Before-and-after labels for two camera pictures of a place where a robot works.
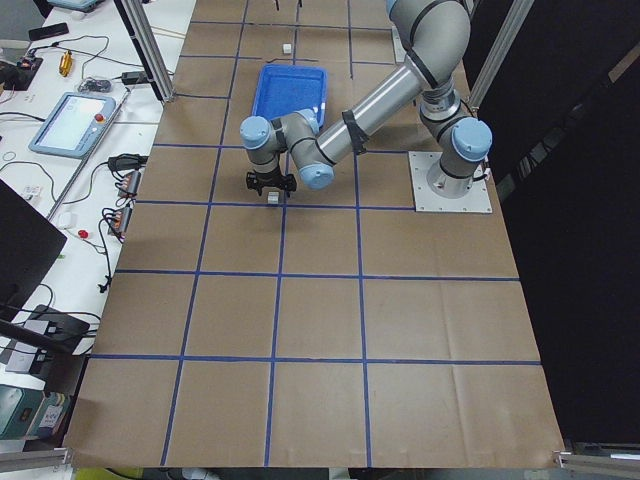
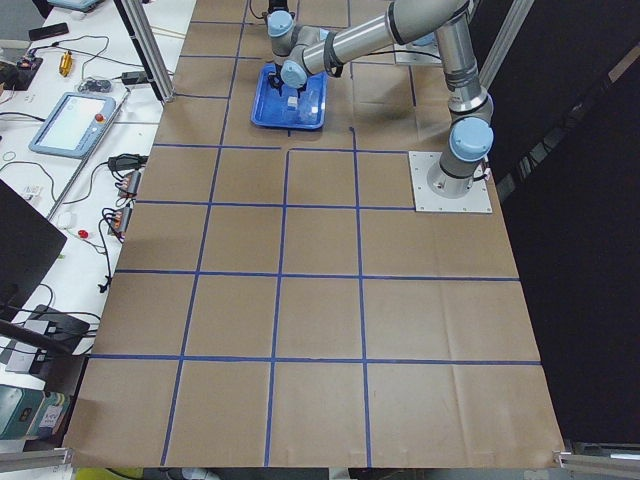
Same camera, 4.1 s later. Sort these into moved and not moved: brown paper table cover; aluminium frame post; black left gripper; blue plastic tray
Moved: black left gripper
Not moved: aluminium frame post; blue plastic tray; brown paper table cover
